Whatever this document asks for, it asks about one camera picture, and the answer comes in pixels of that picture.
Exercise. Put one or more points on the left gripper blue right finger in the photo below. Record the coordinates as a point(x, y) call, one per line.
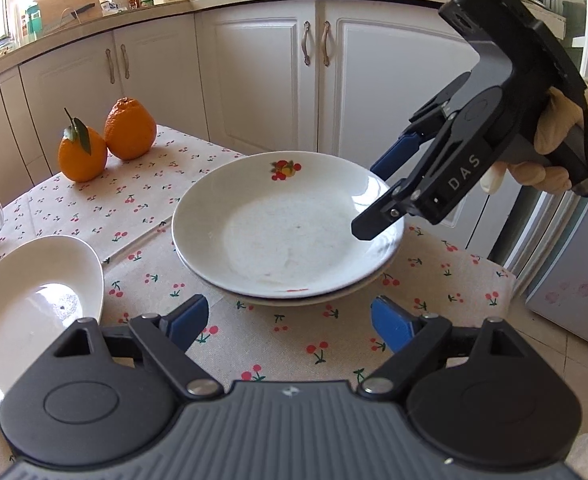
point(417, 344)

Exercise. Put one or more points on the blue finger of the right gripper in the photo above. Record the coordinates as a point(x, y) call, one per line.
point(383, 213)
point(424, 125)

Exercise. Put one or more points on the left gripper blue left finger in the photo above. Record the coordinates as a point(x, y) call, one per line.
point(164, 341)

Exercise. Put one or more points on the white plate with stain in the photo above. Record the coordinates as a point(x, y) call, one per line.
point(315, 299)

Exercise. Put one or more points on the white kitchen cabinets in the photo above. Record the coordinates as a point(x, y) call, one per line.
point(340, 77)

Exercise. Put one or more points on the right gloved hand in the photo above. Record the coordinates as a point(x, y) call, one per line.
point(553, 127)

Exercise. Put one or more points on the orange with leaf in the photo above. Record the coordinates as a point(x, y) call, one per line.
point(82, 153)

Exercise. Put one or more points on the bumpy orange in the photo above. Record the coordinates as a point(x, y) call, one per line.
point(130, 131)

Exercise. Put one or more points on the wooden cutting board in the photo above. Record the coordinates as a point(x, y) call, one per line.
point(60, 14)

